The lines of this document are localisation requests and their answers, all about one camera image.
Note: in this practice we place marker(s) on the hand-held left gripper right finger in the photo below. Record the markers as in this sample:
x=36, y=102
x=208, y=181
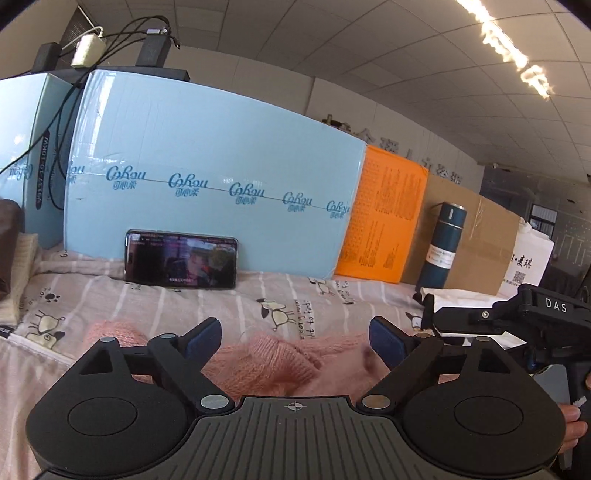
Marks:
x=387, y=345

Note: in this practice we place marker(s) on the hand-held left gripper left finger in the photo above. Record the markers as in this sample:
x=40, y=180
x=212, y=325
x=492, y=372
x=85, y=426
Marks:
x=205, y=342

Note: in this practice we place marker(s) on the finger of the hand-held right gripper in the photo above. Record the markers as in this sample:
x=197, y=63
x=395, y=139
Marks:
x=466, y=319

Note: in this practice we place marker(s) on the pink knitted sweater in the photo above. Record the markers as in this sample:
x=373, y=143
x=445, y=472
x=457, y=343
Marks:
x=286, y=360

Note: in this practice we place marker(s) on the dark brown leather jacket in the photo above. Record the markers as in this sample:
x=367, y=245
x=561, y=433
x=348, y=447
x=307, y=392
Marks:
x=9, y=221

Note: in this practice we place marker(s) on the person's right hand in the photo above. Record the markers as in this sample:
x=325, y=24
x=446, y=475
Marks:
x=571, y=417

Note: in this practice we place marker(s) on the printed striped bed sheet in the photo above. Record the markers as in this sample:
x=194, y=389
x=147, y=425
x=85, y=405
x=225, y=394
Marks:
x=184, y=304

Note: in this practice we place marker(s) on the white paper bag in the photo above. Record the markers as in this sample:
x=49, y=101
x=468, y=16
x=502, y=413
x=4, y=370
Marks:
x=531, y=258

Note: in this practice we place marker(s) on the dark teal thermos bottle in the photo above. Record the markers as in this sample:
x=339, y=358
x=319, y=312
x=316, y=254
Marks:
x=443, y=244

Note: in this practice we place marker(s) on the brown cardboard box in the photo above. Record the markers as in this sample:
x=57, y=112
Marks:
x=489, y=240

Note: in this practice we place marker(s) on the black smartphone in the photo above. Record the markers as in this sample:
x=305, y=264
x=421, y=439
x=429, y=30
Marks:
x=180, y=258

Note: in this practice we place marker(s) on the orange cardboard box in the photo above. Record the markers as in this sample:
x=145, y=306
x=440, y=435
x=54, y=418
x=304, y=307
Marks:
x=383, y=217

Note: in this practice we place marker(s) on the cream knitted sweater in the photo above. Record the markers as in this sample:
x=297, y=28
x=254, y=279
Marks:
x=23, y=263

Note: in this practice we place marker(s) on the large light blue cardboard box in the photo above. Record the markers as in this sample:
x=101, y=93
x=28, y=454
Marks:
x=207, y=138

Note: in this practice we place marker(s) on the small light blue cardboard box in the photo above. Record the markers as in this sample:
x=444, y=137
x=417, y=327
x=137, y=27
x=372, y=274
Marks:
x=27, y=138

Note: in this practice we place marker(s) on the white power adapter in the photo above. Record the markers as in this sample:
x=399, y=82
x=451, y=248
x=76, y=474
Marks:
x=87, y=51

